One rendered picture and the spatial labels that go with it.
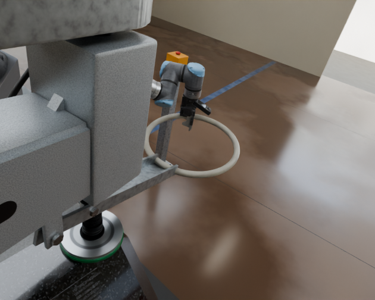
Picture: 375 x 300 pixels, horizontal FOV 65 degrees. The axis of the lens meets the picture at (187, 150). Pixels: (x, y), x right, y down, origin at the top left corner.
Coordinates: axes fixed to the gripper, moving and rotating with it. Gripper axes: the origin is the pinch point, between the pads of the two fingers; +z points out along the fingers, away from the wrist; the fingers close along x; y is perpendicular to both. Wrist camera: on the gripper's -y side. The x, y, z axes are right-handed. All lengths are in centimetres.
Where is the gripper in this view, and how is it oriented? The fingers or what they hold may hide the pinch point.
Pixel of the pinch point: (190, 126)
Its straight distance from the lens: 171.6
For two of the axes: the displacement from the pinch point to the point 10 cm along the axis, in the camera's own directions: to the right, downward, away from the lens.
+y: -9.9, -1.3, -0.4
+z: -1.3, 7.6, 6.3
